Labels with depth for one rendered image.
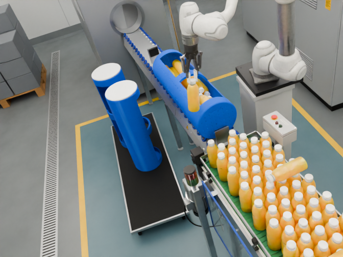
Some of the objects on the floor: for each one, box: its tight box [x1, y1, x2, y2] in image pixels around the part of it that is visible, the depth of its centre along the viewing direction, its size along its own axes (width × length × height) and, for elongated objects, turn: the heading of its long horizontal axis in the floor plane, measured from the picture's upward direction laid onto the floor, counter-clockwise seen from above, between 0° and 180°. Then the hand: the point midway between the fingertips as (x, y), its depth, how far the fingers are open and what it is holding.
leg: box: [164, 103, 183, 150], centre depth 340 cm, size 6×6×63 cm
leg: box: [135, 62, 153, 105], centre depth 414 cm, size 6×6×63 cm
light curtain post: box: [167, 0, 186, 59], centre depth 345 cm, size 6×6×170 cm
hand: (192, 76), depth 192 cm, fingers closed on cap, 4 cm apart
